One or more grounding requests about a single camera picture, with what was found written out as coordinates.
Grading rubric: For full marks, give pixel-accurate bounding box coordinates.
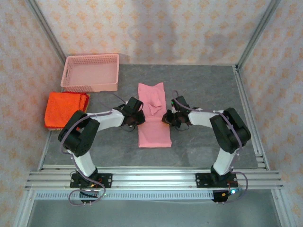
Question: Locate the pink t-shirt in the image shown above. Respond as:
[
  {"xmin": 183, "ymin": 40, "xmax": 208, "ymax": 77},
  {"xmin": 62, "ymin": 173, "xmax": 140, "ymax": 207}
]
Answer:
[{"xmin": 138, "ymin": 82, "xmax": 172, "ymax": 148}]

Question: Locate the pink plastic basket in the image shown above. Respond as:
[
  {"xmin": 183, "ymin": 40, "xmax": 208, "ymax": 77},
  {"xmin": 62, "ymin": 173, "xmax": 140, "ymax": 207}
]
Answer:
[{"xmin": 61, "ymin": 53, "xmax": 120, "ymax": 92}]

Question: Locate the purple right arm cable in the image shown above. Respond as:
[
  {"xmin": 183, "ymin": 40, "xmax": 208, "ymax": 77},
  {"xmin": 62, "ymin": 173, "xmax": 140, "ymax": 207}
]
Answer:
[{"xmin": 172, "ymin": 89, "xmax": 249, "ymax": 204}]

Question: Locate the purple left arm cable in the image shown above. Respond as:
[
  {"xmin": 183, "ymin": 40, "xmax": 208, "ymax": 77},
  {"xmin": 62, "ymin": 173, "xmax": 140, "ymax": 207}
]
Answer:
[{"xmin": 60, "ymin": 90, "xmax": 130, "ymax": 207}]

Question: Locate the aluminium frame post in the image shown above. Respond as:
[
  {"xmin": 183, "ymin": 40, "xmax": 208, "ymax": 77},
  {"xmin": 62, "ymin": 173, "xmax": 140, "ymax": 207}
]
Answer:
[
  {"xmin": 236, "ymin": 0, "xmax": 282, "ymax": 70},
  {"xmin": 25, "ymin": 0, "xmax": 67, "ymax": 65}
]

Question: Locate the orange folded t-shirt stack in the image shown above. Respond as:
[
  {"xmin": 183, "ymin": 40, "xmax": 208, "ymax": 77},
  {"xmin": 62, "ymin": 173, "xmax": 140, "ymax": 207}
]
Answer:
[{"xmin": 44, "ymin": 91, "xmax": 91, "ymax": 130}]

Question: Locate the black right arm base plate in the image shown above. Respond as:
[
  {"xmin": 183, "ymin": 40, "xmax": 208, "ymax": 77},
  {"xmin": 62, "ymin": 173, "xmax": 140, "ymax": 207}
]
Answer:
[{"xmin": 195, "ymin": 172, "xmax": 238, "ymax": 189}]

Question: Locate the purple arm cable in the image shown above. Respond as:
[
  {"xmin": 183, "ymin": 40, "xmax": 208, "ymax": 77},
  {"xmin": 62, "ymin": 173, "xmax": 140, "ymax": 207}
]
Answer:
[
  {"xmin": 60, "ymin": 90, "xmax": 130, "ymax": 207},
  {"xmin": 172, "ymin": 89, "xmax": 249, "ymax": 204}
]

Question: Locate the aluminium frame leg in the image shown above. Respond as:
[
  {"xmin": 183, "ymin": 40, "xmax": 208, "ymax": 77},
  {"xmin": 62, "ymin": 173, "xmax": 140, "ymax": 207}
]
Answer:
[
  {"xmin": 13, "ymin": 190, "xmax": 36, "ymax": 227},
  {"xmin": 271, "ymin": 189, "xmax": 294, "ymax": 227}
]

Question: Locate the aluminium table side rail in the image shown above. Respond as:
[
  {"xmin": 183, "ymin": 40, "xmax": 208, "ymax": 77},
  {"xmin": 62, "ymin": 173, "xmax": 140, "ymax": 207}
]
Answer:
[
  {"xmin": 36, "ymin": 87, "xmax": 66, "ymax": 171},
  {"xmin": 232, "ymin": 65, "xmax": 270, "ymax": 171}
]

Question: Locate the aluminium rail beam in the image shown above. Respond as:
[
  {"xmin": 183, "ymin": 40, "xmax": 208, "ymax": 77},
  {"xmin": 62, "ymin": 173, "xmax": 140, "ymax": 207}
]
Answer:
[{"xmin": 25, "ymin": 165, "xmax": 284, "ymax": 191}]

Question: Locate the grey slotted cable duct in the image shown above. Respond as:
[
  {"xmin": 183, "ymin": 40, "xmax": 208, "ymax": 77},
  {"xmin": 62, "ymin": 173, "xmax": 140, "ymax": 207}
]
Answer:
[{"xmin": 35, "ymin": 191, "xmax": 215, "ymax": 201}]

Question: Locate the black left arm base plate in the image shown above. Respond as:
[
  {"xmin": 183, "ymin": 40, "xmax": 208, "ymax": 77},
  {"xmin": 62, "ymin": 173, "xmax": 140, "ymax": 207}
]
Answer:
[{"xmin": 70, "ymin": 174, "xmax": 113, "ymax": 189}]

